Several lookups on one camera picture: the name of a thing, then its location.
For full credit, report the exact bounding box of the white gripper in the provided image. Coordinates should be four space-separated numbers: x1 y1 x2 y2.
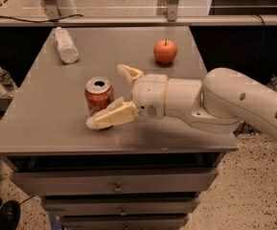
86 64 169 129

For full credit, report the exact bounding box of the red coke can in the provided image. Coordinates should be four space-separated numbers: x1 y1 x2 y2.
84 77 114 115

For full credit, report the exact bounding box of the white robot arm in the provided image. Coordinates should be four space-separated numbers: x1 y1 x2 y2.
86 64 277 142

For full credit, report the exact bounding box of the clear plastic water bottle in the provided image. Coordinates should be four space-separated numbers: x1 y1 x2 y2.
54 27 79 64

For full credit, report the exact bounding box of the small clear plastic bottle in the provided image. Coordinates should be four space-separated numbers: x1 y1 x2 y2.
0 66 17 94

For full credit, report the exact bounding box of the red apple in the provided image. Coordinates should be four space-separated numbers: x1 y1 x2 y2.
153 39 177 64

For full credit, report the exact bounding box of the grey drawer cabinet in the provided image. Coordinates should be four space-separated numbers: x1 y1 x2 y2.
0 25 239 230

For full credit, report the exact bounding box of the top drawer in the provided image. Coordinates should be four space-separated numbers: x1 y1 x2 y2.
13 168 219 196

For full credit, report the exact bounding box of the drawer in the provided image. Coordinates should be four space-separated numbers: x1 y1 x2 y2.
61 215 189 230
13 168 219 196
44 197 199 217

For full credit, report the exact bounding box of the middle drawer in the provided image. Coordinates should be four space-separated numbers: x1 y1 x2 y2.
44 197 199 217

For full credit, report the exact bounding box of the bottom drawer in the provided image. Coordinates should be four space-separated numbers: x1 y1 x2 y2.
61 215 189 230

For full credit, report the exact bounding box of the grey metal railing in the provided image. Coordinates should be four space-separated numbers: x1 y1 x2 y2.
0 14 277 27

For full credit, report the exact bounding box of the black shoe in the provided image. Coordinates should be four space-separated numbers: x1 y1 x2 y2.
0 200 21 230

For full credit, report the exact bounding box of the black cable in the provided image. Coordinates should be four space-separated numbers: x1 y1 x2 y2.
0 9 84 24

